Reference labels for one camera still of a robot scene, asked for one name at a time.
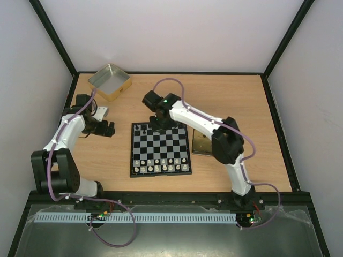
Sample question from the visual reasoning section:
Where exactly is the black magnetic chess board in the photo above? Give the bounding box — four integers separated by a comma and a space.
130, 122, 192, 178

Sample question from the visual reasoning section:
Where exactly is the gold square tin box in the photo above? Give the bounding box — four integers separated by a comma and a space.
88, 64, 132, 102

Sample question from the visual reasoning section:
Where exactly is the gold tin lid tray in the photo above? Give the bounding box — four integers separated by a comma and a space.
192, 129, 213, 156

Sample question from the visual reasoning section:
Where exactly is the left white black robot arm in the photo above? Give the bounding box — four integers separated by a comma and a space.
31, 90, 115, 201

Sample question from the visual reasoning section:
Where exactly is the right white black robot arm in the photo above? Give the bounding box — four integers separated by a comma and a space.
142, 90, 256, 210

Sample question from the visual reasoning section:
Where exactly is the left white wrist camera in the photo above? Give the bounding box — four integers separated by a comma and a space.
92, 107, 109, 122

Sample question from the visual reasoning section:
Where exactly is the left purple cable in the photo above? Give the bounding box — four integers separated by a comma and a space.
47, 88, 137, 247

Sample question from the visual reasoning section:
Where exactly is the purple cable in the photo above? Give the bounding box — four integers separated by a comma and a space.
152, 78, 281, 231
47, 88, 137, 247

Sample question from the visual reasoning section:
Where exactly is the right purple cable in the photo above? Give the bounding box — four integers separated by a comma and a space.
152, 78, 281, 231

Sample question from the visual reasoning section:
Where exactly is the grey slotted cable duct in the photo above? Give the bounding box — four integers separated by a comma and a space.
34, 212, 236, 224

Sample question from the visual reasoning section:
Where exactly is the black aluminium frame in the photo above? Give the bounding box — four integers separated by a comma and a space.
5, 0, 332, 257

